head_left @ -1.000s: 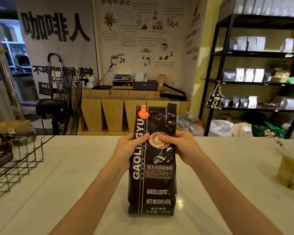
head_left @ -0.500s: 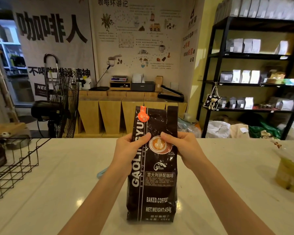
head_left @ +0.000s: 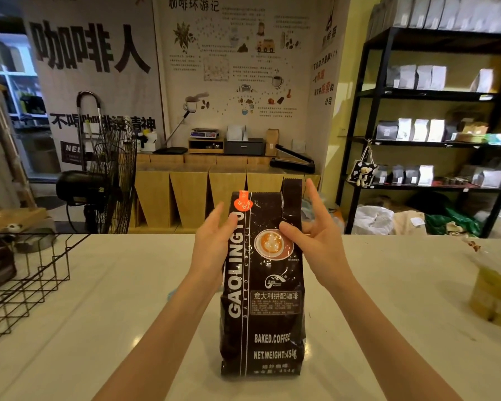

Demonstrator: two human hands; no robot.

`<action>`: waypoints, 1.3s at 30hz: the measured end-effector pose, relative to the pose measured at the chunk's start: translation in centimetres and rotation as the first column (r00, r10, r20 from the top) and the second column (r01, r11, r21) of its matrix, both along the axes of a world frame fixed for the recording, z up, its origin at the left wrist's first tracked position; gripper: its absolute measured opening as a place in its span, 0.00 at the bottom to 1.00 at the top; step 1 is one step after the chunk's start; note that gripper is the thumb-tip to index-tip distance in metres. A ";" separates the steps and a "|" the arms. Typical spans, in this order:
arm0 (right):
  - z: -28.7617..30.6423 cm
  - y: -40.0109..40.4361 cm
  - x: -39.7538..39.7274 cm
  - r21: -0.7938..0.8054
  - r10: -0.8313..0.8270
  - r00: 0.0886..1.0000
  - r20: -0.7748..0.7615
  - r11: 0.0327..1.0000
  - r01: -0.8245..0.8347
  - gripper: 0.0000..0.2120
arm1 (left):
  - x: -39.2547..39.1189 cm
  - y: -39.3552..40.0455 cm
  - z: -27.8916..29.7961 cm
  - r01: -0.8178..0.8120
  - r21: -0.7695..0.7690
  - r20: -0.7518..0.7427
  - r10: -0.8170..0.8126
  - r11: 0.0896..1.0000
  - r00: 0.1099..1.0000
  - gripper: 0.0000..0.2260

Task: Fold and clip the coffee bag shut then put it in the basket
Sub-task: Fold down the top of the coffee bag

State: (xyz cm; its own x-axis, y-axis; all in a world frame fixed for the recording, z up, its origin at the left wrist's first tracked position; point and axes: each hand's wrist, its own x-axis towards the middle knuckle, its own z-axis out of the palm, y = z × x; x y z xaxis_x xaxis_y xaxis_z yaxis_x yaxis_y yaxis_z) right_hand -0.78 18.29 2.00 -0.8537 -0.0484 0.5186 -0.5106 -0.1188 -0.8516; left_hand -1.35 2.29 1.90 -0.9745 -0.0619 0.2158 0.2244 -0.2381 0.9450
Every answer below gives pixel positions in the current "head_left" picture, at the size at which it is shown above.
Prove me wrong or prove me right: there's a person's right hand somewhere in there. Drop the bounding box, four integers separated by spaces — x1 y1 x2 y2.
278 178 356 291

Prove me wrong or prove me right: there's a person's left hand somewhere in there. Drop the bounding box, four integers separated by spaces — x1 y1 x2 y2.
190 201 239 291

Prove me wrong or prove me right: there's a black coffee bag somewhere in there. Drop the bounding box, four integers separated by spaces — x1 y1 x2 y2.
219 178 306 377

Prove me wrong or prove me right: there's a black wire basket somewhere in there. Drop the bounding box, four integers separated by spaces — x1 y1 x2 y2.
0 232 91 355

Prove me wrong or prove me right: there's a black arm stand with base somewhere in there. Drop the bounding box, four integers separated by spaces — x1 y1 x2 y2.
153 110 191 155

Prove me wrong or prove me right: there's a person's left forearm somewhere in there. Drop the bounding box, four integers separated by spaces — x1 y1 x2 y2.
92 273 222 401

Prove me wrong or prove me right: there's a person's right forearm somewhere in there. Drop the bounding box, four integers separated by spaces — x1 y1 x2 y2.
327 273 462 401

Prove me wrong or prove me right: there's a clear plastic bag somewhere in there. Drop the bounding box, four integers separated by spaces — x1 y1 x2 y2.
300 198 345 234

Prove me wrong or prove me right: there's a hanging bag with toy bear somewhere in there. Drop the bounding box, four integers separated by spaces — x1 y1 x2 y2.
347 146 379 188

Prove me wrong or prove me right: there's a green plastic bag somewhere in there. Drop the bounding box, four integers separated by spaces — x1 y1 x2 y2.
425 206 482 237

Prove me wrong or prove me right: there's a white plastic sack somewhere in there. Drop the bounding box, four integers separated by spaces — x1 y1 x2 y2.
351 205 395 236

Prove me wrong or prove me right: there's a wooden panelled sideboard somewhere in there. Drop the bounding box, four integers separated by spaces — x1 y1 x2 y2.
128 152 321 234

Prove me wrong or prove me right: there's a black heat sealer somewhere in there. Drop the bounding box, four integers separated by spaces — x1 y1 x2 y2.
269 144 316 174

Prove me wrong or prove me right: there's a small wooden open box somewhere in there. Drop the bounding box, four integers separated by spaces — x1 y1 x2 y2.
188 138 225 155

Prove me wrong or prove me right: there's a black sack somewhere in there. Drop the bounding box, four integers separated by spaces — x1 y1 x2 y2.
407 190 448 214

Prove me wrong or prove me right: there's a brown paper box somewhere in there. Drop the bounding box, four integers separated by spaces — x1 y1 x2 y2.
265 128 280 157

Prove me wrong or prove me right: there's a wide grey labelled packet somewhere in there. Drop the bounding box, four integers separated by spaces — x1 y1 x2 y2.
375 121 400 141

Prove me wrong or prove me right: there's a black floor fan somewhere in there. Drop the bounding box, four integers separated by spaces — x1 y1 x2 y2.
56 116 139 234

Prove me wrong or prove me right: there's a plastic cup of green drink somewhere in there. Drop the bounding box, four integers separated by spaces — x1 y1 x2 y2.
469 250 501 329

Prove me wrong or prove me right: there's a grey metal bowl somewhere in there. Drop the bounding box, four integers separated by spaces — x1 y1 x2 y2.
13 229 57 253

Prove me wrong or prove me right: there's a pile of pale packets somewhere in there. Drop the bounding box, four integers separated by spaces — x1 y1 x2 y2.
469 158 501 189

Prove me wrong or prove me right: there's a black metal shelf rack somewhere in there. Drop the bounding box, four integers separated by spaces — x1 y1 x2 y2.
336 27 501 238

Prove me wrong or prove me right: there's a yellow cardboard box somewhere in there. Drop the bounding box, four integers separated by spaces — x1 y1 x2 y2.
455 120 489 143

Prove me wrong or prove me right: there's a wooden board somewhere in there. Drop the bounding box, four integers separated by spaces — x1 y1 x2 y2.
0 207 47 233

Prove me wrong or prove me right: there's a metal hand trolley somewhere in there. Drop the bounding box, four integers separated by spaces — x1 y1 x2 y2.
76 90 109 172

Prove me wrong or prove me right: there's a white banner with black letters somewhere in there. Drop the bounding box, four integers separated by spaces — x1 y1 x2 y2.
21 0 164 174

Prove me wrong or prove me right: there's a leaning white paper packet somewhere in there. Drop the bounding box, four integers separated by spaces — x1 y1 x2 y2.
469 69 494 94

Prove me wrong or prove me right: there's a wooden ladder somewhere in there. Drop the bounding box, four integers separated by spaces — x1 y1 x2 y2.
0 81 37 209

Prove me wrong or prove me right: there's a white display shelf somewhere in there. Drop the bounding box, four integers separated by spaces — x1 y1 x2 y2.
0 45 51 132

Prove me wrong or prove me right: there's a row of white packets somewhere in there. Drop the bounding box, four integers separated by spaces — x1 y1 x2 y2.
367 0 501 36

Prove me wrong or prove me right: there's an illustrated wall poster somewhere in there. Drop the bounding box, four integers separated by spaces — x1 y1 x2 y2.
152 0 333 155

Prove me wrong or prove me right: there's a narrow wall poster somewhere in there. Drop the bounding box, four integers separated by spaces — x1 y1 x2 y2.
307 0 353 180

